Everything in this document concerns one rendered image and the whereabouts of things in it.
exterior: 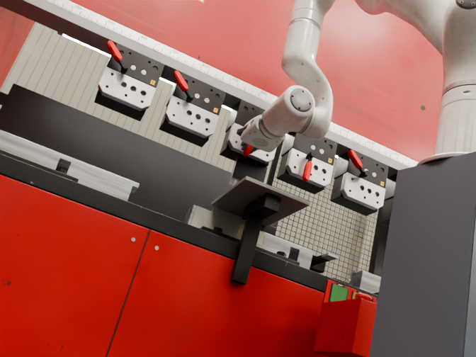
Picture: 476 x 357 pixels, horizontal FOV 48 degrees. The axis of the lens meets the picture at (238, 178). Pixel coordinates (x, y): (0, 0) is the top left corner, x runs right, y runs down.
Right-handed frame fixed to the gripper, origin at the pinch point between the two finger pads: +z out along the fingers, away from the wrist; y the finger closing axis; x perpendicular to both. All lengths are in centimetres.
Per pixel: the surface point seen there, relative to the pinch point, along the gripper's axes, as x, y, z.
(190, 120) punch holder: 1.8, -18.3, 3.6
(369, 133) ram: 24.0, 40.1, 4.0
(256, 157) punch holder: -0.9, 4.1, 3.9
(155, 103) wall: 161, -9, 303
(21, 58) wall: 135, -120, 275
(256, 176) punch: -5.0, 6.8, 7.1
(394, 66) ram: 55, 45, 4
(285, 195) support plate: -19.4, 6.5, -19.8
